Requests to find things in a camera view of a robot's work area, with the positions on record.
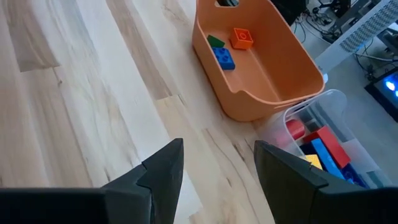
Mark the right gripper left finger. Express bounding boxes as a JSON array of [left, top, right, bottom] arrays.
[[0, 138, 185, 224]]

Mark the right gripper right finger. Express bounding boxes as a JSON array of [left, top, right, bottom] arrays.
[[253, 139, 398, 224]]

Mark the blue rounded wooden block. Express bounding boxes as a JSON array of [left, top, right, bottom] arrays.
[[310, 138, 346, 180]]

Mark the dark blue wooden block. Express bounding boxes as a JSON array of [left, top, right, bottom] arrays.
[[340, 163, 371, 189]]

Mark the red wooden cylinder block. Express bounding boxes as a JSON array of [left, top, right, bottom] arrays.
[[284, 119, 306, 141]]

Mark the small blue plastic brick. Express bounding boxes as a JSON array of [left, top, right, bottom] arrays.
[[212, 47, 236, 71]]

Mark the small green plastic brick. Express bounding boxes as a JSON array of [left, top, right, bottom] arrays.
[[206, 34, 226, 49]]

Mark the small orange plastic brick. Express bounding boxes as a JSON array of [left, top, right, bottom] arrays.
[[229, 27, 254, 50]]

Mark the yellow wooden block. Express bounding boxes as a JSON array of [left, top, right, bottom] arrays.
[[303, 154, 324, 171]]

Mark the clear plastic container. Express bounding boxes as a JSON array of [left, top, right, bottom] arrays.
[[257, 89, 393, 189]]

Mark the orange plastic bin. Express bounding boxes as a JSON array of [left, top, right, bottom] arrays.
[[192, 0, 326, 123]]

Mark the black device with blue light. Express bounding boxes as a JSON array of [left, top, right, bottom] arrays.
[[364, 67, 398, 123]]

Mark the white tower fan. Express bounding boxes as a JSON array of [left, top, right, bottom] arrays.
[[314, 0, 398, 74]]

